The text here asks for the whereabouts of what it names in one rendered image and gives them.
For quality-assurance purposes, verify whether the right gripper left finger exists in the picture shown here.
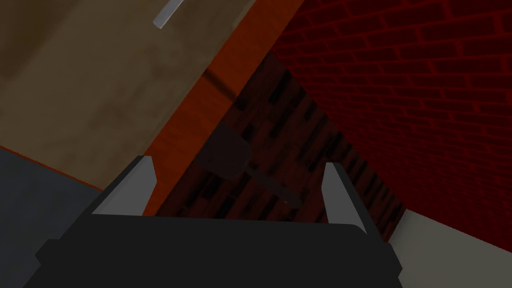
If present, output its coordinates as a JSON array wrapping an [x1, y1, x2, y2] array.
[[91, 155, 157, 217]]

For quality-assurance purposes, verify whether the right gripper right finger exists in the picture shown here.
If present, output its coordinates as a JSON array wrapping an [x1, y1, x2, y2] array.
[[321, 161, 381, 241]]

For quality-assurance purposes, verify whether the grey door handle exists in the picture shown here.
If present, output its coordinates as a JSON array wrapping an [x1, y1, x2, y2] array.
[[152, 0, 186, 30]]

